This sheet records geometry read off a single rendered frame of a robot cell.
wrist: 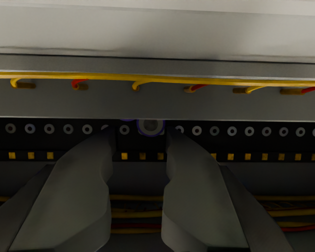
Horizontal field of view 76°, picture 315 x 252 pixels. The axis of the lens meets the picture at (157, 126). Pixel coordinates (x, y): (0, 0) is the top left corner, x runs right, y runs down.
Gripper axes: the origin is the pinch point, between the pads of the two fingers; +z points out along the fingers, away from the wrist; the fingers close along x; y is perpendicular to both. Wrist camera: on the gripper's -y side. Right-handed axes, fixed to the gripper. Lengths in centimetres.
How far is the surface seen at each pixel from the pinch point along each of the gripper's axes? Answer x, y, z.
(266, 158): 14.4, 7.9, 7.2
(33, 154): -12.2, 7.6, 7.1
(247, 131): 11.9, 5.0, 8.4
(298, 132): 18.0, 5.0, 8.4
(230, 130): 9.9, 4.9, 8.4
